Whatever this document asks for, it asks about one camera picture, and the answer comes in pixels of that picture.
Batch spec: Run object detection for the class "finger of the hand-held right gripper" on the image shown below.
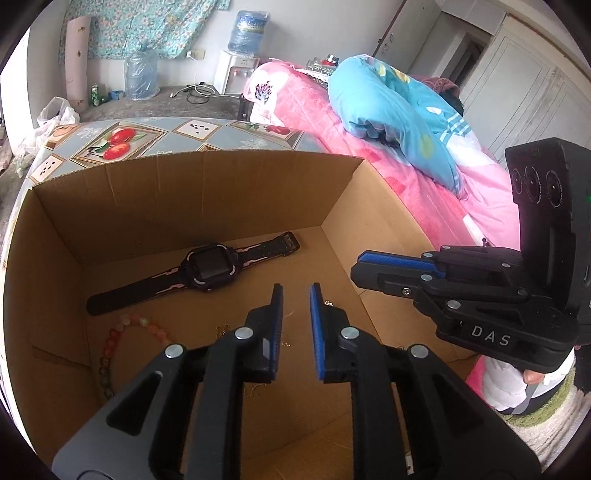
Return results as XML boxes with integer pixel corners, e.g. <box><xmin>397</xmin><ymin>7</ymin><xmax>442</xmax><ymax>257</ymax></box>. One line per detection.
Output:
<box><xmin>358</xmin><ymin>246</ymin><xmax>525</xmax><ymax>281</ymax></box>
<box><xmin>350</xmin><ymin>264</ymin><xmax>530</xmax><ymax>311</ymax></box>

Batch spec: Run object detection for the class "blue water bottle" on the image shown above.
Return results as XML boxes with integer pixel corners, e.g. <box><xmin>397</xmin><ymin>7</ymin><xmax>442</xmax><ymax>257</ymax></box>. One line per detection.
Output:
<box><xmin>228</xmin><ymin>10</ymin><xmax>269</xmax><ymax>58</ymax></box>

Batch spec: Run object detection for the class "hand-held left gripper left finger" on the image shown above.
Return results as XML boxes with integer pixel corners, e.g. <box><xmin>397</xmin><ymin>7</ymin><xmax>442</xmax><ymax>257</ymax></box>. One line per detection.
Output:
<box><xmin>52</xmin><ymin>283</ymin><xmax>284</xmax><ymax>480</ymax></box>

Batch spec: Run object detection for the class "rolled pink mat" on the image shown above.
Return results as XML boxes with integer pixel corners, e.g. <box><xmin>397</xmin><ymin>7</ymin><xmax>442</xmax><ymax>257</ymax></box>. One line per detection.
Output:
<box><xmin>66</xmin><ymin>15</ymin><xmax>93</xmax><ymax>109</ymax></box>

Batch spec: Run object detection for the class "floral curtain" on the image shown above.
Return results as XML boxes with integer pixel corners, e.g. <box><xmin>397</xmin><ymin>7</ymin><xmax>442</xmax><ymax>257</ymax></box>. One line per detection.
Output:
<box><xmin>60</xmin><ymin>0</ymin><xmax>232</xmax><ymax>61</ymax></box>

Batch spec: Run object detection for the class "white wardrobe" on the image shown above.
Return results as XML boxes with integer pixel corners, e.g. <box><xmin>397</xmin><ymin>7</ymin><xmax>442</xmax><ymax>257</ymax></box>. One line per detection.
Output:
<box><xmin>374</xmin><ymin>0</ymin><xmax>591</xmax><ymax>162</ymax></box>

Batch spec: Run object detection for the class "white plastic bag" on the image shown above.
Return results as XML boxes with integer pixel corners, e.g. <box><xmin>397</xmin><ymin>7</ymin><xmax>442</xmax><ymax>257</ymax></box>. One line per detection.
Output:
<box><xmin>18</xmin><ymin>97</ymin><xmax>80</xmax><ymax>153</ymax></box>

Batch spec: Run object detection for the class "brown cardboard box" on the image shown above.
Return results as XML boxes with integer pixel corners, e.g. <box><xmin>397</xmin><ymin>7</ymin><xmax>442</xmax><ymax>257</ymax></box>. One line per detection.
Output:
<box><xmin>2</xmin><ymin>152</ymin><xmax>485</xmax><ymax>480</ymax></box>

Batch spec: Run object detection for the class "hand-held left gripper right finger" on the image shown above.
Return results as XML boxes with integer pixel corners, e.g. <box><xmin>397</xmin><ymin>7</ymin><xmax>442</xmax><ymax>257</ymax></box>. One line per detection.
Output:
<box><xmin>309</xmin><ymin>282</ymin><xmax>541</xmax><ymax>480</ymax></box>

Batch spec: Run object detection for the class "thin gold necklace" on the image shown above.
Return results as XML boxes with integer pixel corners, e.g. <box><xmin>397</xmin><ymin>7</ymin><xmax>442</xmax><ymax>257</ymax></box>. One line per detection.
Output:
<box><xmin>215</xmin><ymin>298</ymin><xmax>335</xmax><ymax>400</ymax></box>

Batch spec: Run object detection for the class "clear empty water jug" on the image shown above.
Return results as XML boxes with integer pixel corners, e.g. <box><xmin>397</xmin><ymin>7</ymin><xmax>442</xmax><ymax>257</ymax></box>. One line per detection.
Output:
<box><xmin>124</xmin><ymin>39</ymin><xmax>160</xmax><ymax>101</ymax></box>

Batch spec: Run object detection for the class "white cable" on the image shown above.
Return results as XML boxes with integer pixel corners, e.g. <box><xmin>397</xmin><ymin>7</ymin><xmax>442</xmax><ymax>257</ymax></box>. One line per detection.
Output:
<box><xmin>173</xmin><ymin>83</ymin><xmax>218</xmax><ymax>103</ymax></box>

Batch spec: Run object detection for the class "light blue quilt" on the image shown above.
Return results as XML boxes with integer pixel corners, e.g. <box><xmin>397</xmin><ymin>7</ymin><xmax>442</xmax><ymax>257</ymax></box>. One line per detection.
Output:
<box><xmin>328</xmin><ymin>54</ymin><xmax>474</xmax><ymax>192</ymax></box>

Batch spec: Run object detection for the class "black pink smart watch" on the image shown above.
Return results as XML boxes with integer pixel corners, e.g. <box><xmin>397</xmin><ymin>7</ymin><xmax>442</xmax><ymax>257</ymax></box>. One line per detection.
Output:
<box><xmin>87</xmin><ymin>232</ymin><xmax>301</xmax><ymax>317</ymax></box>

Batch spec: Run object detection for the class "pink floral blanket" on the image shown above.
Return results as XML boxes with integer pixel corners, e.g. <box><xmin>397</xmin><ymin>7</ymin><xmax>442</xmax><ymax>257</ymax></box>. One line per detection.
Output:
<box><xmin>244</xmin><ymin>60</ymin><xmax>522</xmax><ymax>250</ymax></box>

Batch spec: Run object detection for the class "white water dispenser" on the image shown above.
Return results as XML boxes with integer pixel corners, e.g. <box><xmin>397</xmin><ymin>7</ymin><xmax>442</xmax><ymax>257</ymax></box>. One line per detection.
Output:
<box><xmin>213</xmin><ymin>50</ymin><xmax>260</xmax><ymax>95</ymax></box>

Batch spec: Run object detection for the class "fruit print tablecloth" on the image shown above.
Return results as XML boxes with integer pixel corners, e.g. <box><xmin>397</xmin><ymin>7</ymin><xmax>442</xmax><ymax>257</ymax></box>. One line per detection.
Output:
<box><xmin>28</xmin><ymin>117</ymin><xmax>328</xmax><ymax>188</ymax></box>

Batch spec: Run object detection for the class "pink green bead bracelet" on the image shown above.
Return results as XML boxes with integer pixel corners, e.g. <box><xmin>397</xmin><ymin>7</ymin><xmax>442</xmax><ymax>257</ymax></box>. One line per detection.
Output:
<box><xmin>97</xmin><ymin>313</ymin><xmax>174</xmax><ymax>400</ymax></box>

